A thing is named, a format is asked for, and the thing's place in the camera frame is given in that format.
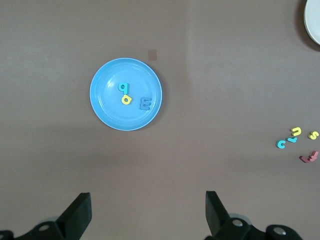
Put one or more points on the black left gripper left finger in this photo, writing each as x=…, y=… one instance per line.
x=77, y=215

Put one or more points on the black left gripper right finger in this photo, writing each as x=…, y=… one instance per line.
x=217, y=217

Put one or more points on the yellow foam letter d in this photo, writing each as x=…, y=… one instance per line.
x=130, y=99

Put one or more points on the blue foam letter m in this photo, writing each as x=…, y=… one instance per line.
x=145, y=103

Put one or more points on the teal foam letter q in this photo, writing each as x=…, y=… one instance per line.
x=126, y=89

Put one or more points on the teal foam letter c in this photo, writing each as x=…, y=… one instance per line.
x=278, y=144

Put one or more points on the dark red foam letter l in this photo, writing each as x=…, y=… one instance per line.
x=304, y=159

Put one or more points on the teal foam letter l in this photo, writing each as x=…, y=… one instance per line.
x=292, y=140

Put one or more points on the red foam letter f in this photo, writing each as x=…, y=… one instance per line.
x=313, y=156

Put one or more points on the yellow foam letter u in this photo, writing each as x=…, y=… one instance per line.
x=300, y=130

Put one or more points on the yellow foam letter s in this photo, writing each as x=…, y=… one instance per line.
x=313, y=135

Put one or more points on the blue plate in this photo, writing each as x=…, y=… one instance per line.
x=105, y=75

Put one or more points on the brown tape patch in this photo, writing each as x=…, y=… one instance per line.
x=152, y=55

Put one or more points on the cream plate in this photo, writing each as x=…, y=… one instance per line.
x=313, y=22

